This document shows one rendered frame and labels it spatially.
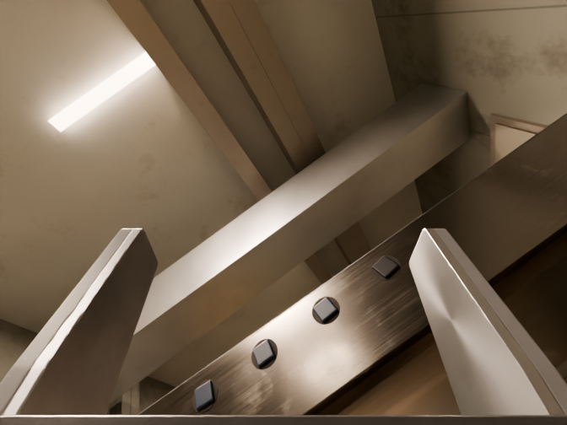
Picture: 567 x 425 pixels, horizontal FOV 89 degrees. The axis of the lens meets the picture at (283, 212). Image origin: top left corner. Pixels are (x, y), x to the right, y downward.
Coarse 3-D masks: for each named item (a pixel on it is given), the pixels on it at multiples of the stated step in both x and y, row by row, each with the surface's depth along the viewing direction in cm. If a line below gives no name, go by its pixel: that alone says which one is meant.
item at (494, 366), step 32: (416, 256) 11; (448, 256) 9; (448, 288) 9; (480, 288) 8; (448, 320) 9; (480, 320) 7; (512, 320) 7; (448, 352) 9; (480, 352) 7; (512, 352) 6; (480, 384) 7; (512, 384) 6; (544, 384) 6
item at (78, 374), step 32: (128, 256) 9; (96, 288) 8; (128, 288) 9; (64, 320) 7; (96, 320) 8; (128, 320) 9; (32, 352) 6; (64, 352) 7; (96, 352) 8; (0, 384) 6; (32, 384) 6; (64, 384) 7; (96, 384) 8
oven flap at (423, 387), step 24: (528, 264) 58; (552, 264) 55; (504, 288) 56; (528, 288) 54; (552, 288) 52; (528, 312) 50; (552, 312) 48; (432, 336) 56; (552, 336) 46; (408, 360) 55; (432, 360) 53; (552, 360) 43; (360, 384) 56; (384, 384) 54; (408, 384) 51; (432, 384) 49; (336, 408) 55; (360, 408) 53; (384, 408) 50; (408, 408) 48; (432, 408) 46; (456, 408) 45
